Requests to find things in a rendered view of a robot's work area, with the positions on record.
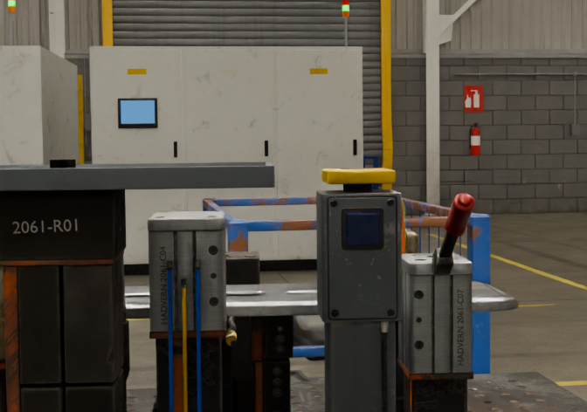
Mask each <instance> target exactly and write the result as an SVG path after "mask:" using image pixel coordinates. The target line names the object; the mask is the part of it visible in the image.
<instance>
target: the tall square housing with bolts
mask: <svg viewBox="0 0 587 412"><path fill-rule="evenodd" d="M148 266H149V312H150V332H149V338H150V339H155V348H156V394H157V412H223V374H222V337H225V336H226V325H227V315H226V265H225V213H224V212H223V211H169V212H156V213H155V214H154V215H153V216H151V217H150V218H149V219H148Z"/></svg>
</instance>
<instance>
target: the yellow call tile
mask: <svg viewBox="0 0 587 412"><path fill-rule="evenodd" d="M321 179H322V181H323V182H325V183H327V184H343V192H354V193H357V192H372V184H387V183H395V181H396V172H395V170H392V169H388V168H325V169H323V170H322V171H321Z"/></svg>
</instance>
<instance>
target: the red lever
mask: <svg viewBox="0 0 587 412"><path fill-rule="evenodd" d="M473 207H474V199H473V198H472V197H471V196H470V195H468V194H466V193H460V194H458V195H456V196H455V197H454V199H453V202H452V207H451V209H450V212H449V215H448V218H447V220H446V222H445V230H446V234H445V238H444V241H443V243H442V246H441V248H435V251H434V253H433V254H432V267H433V273H434V274H449V273H450V272H451V270H452V268H453V254H452V252H453V249H454V246H455V244H456V242H457V239H458V237H460V236H461V235H463V233H464V232H465V229H466V226H467V223H468V221H469V218H470V215H471V214H472V211H473Z"/></svg>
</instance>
